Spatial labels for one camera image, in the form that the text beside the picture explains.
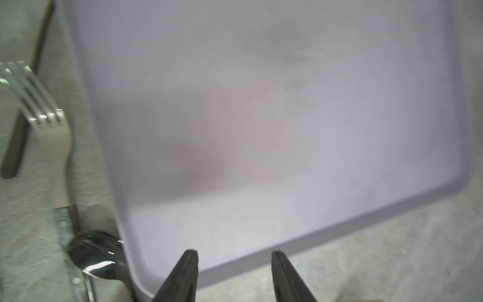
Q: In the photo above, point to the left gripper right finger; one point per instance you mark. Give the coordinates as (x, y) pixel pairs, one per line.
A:
(288, 285)

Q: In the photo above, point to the silver fork marbled handle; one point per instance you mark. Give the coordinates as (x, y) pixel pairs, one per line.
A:
(52, 129)

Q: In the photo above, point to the lilac plastic tray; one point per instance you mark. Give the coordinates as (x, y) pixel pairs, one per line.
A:
(236, 128)

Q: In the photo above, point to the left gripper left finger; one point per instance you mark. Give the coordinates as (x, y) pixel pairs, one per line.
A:
(181, 283)

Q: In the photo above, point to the black spoon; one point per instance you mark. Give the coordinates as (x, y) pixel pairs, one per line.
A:
(14, 153)
(100, 254)

